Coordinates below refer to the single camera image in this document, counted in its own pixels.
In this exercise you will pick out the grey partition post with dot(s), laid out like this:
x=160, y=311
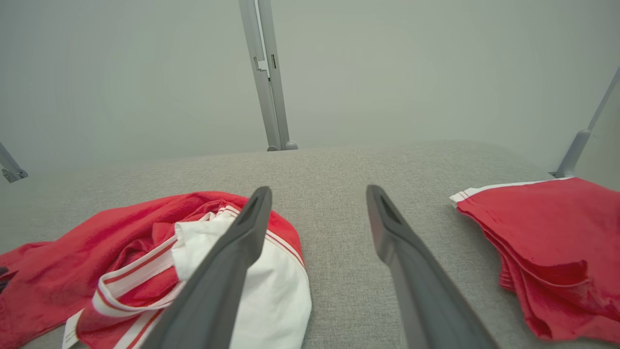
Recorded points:
x=265, y=72

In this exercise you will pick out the grey slanted partition support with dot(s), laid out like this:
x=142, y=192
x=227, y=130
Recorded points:
x=574, y=152
x=10, y=167

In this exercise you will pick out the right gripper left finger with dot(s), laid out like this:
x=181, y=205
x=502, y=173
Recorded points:
x=218, y=291

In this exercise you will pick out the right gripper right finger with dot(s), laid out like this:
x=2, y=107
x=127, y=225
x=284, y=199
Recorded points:
x=426, y=300

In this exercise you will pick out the red and white striped shirt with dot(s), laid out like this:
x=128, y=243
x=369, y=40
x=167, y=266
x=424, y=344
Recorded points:
x=97, y=257

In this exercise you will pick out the red shorts with white trim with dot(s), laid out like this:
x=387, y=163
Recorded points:
x=557, y=232

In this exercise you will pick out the grey rounded post foot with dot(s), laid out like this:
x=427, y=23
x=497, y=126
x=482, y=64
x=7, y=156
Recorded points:
x=291, y=145

